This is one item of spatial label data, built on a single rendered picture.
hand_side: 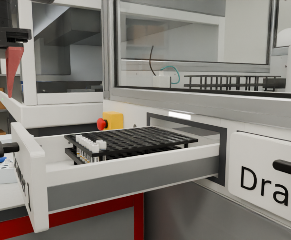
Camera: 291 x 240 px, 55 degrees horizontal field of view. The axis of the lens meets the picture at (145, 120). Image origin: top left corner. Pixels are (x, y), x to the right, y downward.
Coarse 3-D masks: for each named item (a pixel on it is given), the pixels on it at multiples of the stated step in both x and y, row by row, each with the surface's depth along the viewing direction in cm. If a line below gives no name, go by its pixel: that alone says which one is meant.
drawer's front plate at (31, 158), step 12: (12, 132) 56; (24, 132) 47; (24, 144) 39; (36, 144) 39; (24, 156) 40; (36, 156) 35; (24, 168) 41; (36, 168) 35; (36, 180) 35; (36, 192) 35; (36, 204) 35; (36, 216) 36; (36, 228) 36; (48, 228) 37
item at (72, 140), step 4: (64, 136) 59; (68, 136) 58; (72, 136) 59; (68, 140) 56; (72, 140) 54; (76, 144) 52; (80, 144) 51; (80, 148) 50; (84, 148) 48; (88, 152) 46; (100, 152) 45; (92, 156) 44; (96, 156) 45
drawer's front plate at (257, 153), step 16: (240, 144) 46; (256, 144) 43; (272, 144) 41; (288, 144) 39; (240, 160) 46; (256, 160) 44; (272, 160) 41; (288, 160) 39; (240, 176) 47; (256, 176) 44; (272, 176) 41; (288, 176) 39; (240, 192) 47; (256, 192) 44; (272, 192) 42; (288, 192) 39; (272, 208) 42; (288, 208) 40
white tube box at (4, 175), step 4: (12, 160) 76; (4, 164) 73; (8, 164) 73; (0, 168) 69; (4, 168) 69; (8, 168) 69; (12, 168) 69; (0, 172) 69; (4, 172) 69; (8, 172) 69; (12, 172) 69; (0, 176) 69; (4, 176) 69; (8, 176) 69; (12, 176) 69; (0, 180) 69; (4, 180) 69; (8, 180) 69; (12, 180) 70; (16, 180) 70
